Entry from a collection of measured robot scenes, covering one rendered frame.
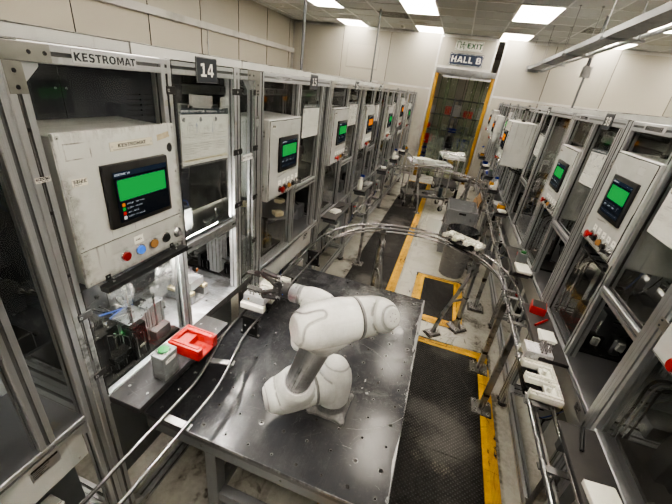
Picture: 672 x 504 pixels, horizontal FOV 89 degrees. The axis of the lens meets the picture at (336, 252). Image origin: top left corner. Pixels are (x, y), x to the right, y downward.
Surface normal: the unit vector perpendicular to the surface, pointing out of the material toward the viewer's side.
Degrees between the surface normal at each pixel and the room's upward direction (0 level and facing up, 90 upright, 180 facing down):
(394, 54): 90
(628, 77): 90
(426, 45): 90
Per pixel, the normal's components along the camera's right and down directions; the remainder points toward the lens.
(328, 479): 0.12, -0.89
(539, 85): -0.32, 0.39
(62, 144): 0.94, 0.24
